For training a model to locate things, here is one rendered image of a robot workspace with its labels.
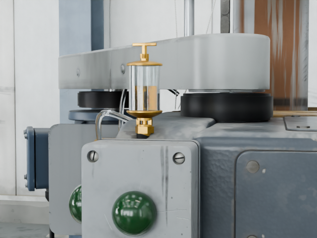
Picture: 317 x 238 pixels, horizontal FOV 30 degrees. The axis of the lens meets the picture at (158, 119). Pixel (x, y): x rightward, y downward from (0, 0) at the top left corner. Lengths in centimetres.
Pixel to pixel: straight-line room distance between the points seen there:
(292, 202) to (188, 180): 9
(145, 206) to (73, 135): 49
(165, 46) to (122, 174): 24
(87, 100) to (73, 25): 458
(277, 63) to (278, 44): 3
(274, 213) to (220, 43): 18
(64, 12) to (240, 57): 500
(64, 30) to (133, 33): 70
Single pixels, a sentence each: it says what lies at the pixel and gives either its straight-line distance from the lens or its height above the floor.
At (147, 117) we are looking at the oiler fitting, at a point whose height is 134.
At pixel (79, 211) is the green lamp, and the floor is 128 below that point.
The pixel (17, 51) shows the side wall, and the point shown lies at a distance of 617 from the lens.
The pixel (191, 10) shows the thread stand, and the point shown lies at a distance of 78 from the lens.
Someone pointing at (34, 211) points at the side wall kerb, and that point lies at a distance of 617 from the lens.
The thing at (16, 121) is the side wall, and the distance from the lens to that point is 618.
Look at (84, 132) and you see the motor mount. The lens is 86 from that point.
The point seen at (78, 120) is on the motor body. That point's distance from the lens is 90.
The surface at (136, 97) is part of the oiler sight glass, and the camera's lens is 46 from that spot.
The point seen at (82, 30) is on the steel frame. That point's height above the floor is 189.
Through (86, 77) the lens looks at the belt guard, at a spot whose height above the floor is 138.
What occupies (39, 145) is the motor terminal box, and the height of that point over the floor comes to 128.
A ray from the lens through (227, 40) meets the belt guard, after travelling 54.
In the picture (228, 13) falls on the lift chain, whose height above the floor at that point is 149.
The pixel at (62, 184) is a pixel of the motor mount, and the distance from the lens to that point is 88.
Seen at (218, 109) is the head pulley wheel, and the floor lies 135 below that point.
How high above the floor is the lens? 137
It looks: 3 degrees down
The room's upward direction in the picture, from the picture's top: straight up
